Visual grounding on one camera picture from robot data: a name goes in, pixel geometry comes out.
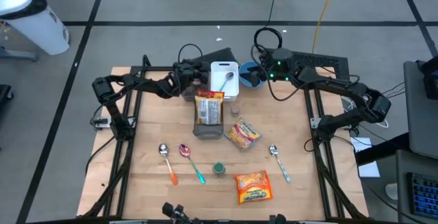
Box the green lid spice jar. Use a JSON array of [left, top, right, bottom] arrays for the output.
[[212, 162, 227, 176]]

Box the black chair base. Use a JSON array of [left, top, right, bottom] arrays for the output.
[[0, 84, 14, 103]]

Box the pink spoon teal handle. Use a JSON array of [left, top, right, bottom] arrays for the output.
[[179, 143, 207, 185]]

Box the silver spoon light blue handle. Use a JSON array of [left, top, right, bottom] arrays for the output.
[[268, 144, 292, 184]]

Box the black desktop device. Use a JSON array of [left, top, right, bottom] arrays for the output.
[[415, 55, 438, 101]]

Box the yellow cable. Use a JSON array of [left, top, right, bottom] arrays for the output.
[[311, 0, 338, 54]]

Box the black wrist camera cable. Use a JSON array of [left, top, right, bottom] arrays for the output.
[[177, 42, 204, 66]]

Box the orange ramen packet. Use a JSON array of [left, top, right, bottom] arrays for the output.
[[234, 170, 274, 205]]

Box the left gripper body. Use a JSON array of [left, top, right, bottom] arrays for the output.
[[172, 58, 211, 93]]

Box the white plastic bin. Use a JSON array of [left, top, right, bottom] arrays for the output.
[[209, 61, 240, 103]]

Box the rainbow spoon blue handle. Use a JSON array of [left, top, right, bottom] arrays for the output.
[[218, 71, 235, 93]]

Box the black white power box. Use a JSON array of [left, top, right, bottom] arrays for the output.
[[90, 116, 112, 131]]

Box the white trash can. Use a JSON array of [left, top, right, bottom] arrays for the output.
[[0, 0, 71, 56]]

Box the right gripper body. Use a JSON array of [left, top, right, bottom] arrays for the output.
[[251, 51, 274, 88]]

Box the white computer mouse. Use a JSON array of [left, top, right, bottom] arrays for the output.
[[385, 182, 400, 201]]

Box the reduced sodium ramen packet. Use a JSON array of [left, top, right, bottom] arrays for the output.
[[224, 118, 263, 151]]

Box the grey furniture leg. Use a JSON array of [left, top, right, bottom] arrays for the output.
[[0, 47, 38, 62]]

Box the white paper sheet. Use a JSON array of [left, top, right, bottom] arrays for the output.
[[349, 136, 381, 179]]

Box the blue backlit keyboard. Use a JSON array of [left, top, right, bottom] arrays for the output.
[[407, 171, 438, 220]]

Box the black coiled cable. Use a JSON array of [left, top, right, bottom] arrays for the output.
[[253, 0, 283, 54]]

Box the grey translucent plastic bin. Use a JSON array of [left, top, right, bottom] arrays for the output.
[[192, 95, 225, 140], [180, 62, 211, 103]]

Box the yellow ramen packet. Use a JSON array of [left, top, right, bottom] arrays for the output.
[[194, 95, 223, 127]]

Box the black desk support bar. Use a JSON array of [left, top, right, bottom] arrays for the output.
[[355, 132, 411, 166]]

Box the silver spoon orange handle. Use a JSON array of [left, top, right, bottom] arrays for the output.
[[158, 143, 179, 186]]

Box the grey desk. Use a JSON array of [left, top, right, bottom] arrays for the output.
[[403, 60, 438, 160], [396, 148, 438, 224]]

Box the blue bowl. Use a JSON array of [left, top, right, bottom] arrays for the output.
[[238, 61, 267, 89]]

